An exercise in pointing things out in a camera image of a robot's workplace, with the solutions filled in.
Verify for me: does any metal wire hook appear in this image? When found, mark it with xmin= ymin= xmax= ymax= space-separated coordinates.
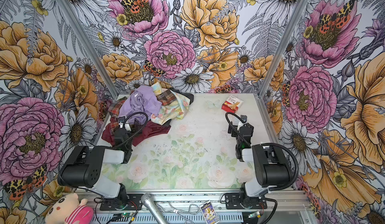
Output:
xmin=155 ymin=202 xmax=200 ymax=224

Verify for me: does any red white snack box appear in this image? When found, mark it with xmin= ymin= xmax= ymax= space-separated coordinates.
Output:
xmin=221 ymin=95 xmax=244 ymax=114

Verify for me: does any dark grey cloth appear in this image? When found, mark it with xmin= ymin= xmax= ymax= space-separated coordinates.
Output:
xmin=170 ymin=88 xmax=194 ymax=104

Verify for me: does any red plaid cloth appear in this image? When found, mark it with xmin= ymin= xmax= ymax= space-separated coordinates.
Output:
xmin=107 ymin=89 xmax=178 ymax=119

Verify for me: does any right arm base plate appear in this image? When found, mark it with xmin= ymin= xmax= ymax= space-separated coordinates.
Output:
xmin=221 ymin=192 xmax=267 ymax=210

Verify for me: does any pastel floral cloth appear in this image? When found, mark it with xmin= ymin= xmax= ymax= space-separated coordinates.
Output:
xmin=151 ymin=82 xmax=194 ymax=125

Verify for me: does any silver microphone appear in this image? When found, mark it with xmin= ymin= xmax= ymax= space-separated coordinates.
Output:
xmin=141 ymin=193 xmax=168 ymax=224

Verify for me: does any pink plush doll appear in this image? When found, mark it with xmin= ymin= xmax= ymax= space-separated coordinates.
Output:
xmin=45 ymin=193 xmax=94 ymax=224

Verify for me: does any colourful card packet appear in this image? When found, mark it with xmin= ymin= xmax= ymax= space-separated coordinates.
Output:
xmin=200 ymin=201 xmax=220 ymax=224

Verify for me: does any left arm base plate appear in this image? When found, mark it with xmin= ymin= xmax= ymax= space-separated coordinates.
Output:
xmin=100 ymin=193 xmax=143 ymax=211

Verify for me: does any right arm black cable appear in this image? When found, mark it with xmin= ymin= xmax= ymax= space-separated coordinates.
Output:
xmin=225 ymin=112 xmax=300 ymax=191

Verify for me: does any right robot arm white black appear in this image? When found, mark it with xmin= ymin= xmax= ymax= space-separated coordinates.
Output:
xmin=224 ymin=112 xmax=299 ymax=210

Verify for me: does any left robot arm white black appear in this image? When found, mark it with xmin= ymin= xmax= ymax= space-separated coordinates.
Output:
xmin=58 ymin=117 xmax=132 ymax=210

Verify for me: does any lavender cloth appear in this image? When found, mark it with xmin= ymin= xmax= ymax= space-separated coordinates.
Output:
xmin=118 ymin=86 xmax=162 ymax=124

